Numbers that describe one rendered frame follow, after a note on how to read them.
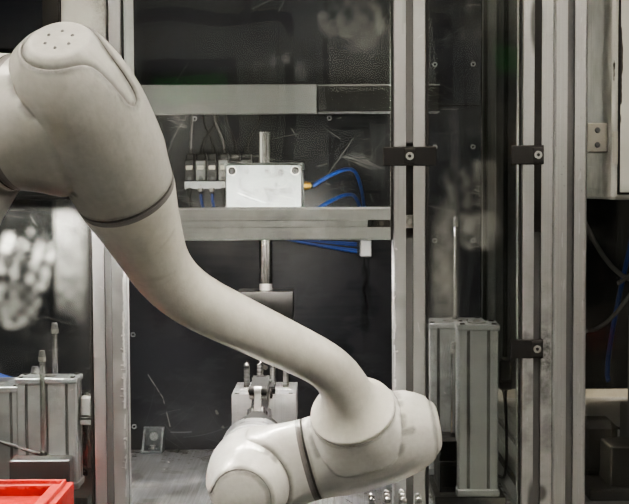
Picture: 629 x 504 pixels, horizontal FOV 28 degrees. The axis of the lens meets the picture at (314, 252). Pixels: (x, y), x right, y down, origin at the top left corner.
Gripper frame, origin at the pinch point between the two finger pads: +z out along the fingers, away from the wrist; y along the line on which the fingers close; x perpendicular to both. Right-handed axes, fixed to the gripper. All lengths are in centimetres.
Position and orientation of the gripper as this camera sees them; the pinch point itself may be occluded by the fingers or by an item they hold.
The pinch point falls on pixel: (263, 408)
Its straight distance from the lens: 188.2
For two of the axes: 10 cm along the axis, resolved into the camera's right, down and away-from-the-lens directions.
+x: -10.0, 0.0, 0.2
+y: -0.1, -9.9, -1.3
